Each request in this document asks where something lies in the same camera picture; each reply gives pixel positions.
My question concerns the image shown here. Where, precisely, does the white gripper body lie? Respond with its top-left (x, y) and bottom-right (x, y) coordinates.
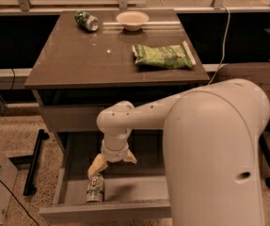
top-left (101, 138), bottom-right (129, 163)

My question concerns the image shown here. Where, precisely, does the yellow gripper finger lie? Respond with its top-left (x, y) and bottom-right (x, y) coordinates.
top-left (123, 150), bottom-right (137, 164)
top-left (87, 153), bottom-right (108, 178)

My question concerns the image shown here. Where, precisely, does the white green 7up can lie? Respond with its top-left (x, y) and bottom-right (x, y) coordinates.
top-left (86, 173), bottom-right (104, 202)

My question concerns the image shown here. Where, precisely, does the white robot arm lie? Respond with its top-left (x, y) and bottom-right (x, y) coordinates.
top-left (87, 79), bottom-right (270, 226)

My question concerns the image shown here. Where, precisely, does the open middle drawer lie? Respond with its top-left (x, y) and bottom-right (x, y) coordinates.
top-left (40, 130), bottom-right (171, 224)

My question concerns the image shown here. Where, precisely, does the closed top drawer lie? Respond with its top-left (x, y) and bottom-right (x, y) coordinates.
top-left (39, 101), bottom-right (173, 134)

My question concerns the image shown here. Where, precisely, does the grey drawer cabinet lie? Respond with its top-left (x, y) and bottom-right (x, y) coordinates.
top-left (24, 8), bottom-right (211, 146)

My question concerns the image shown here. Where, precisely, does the dark green soda can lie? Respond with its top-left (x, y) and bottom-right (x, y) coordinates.
top-left (74, 10), bottom-right (99, 32)

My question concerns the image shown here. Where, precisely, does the black metal bar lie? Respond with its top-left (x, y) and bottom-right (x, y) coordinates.
top-left (23, 129), bottom-right (49, 196)

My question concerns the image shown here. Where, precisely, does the green chip bag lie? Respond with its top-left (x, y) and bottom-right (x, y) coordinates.
top-left (132, 40), bottom-right (196, 70)

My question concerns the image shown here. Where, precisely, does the white paper bowl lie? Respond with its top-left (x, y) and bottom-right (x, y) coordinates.
top-left (116, 11), bottom-right (150, 31)

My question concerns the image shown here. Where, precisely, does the black cable on floor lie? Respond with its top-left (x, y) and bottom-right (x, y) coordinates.
top-left (0, 153), bottom-right (40, 226)

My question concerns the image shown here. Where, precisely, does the white hanging cable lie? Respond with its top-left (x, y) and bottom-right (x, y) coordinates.
top-left (207, 5), bottom-right (231, 86)

